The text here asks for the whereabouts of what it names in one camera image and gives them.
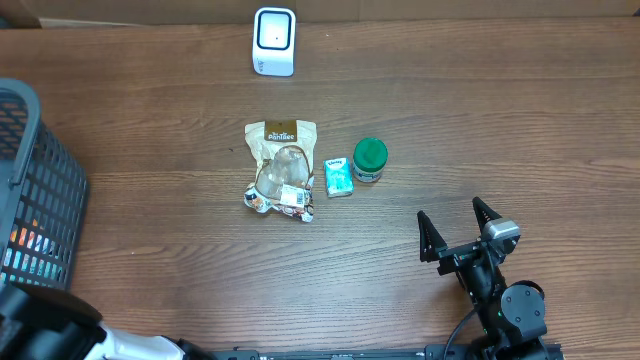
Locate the green lid jar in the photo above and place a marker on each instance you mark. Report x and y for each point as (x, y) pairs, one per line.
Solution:
(369, 159)

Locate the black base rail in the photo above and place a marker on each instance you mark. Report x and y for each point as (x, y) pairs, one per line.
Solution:
(350, 355)

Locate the beige snack pouch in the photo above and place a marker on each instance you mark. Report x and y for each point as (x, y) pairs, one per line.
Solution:
(284, 154)

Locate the dark grey plastic basket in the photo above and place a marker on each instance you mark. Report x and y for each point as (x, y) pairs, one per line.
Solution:
(43, 189)

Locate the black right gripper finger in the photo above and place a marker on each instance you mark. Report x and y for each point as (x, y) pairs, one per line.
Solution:
(484, 214)
(431, 242)

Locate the teal Kleenex tissue pack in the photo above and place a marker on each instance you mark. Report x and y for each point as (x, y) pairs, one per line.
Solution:
(338, 176)

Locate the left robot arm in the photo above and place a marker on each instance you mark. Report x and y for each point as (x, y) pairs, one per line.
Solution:
(40, 322)

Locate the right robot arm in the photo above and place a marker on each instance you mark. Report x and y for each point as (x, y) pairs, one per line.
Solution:
(506, 321)

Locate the orange tissue pack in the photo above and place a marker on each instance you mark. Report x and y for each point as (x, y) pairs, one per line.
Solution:
(32, 240)

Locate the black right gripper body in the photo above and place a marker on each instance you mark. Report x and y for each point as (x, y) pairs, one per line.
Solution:
(479, 279)

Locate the white barcode scanner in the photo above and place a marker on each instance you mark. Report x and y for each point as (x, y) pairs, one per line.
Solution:
(273, 45)

